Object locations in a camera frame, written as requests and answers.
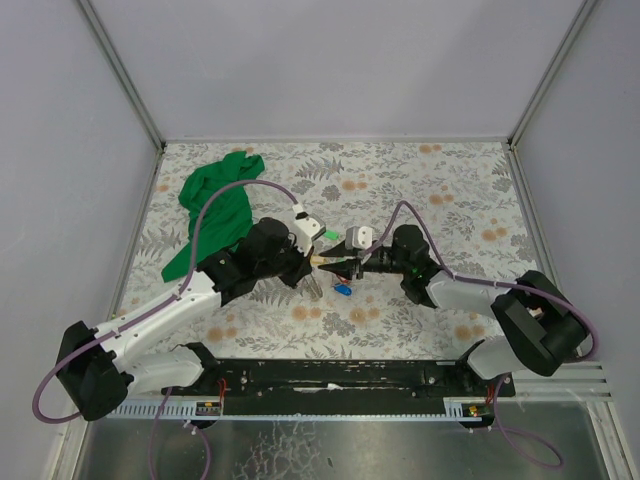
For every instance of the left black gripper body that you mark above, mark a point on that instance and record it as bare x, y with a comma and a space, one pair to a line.
302, 265

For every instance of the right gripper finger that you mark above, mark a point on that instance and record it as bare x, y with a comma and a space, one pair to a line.
339, 251
346, 269

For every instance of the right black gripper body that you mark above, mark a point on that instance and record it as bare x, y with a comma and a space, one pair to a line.
356, 267

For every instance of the blue key tag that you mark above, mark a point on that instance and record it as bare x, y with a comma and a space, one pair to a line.
342, 289

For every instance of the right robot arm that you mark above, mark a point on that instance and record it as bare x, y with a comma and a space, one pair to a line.
539, 330

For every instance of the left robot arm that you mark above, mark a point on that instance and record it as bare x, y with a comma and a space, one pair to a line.
102, 366

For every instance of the green cloth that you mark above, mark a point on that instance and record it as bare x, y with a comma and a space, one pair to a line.
230, 216

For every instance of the floral table mat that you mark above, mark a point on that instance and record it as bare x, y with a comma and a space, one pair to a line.
464, 192

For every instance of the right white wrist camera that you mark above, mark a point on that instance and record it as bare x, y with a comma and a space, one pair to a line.
358, 238

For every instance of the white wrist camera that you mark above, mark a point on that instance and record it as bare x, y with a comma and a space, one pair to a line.
307, 229
358, 238

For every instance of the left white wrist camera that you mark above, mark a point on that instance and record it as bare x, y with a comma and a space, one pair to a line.
307, 229

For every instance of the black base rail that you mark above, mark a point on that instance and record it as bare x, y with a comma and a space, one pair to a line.
288, 388

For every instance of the aluminium frame rail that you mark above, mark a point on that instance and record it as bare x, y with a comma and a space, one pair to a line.
595, 385

